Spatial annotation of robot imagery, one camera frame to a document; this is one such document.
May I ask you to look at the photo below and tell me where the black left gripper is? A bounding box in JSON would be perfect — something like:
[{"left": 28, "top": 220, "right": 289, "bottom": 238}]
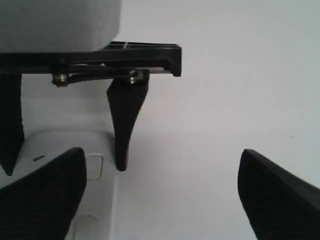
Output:
[{"left": 0, "top": 41, "right": 182, "bottom": 172}]

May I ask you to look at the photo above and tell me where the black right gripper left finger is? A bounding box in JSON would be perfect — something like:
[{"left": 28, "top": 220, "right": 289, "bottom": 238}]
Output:
[{"left": 0, "top": 147, "right": 87, "bottom": 240}]

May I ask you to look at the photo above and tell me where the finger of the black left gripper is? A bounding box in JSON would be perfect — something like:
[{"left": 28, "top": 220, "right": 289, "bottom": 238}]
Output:
[{"left": 0, "top": 73, "right": 25, "bottom": 176}]

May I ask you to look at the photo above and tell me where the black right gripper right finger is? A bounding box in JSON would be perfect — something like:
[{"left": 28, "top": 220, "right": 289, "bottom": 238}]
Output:
[{"left": 237, "top": 149, "right": 320, "bottom": 240}]

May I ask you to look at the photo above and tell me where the white five-outlet power strip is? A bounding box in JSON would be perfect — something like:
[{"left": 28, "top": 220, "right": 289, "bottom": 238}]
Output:
[{"left": 14, "top": 129, "right": 116, "bottom": 240}]

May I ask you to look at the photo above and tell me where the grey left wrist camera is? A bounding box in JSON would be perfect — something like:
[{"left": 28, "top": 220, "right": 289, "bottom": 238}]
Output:
[{"left": 0, "top": 0, "right": 122, "bottom": 53}]

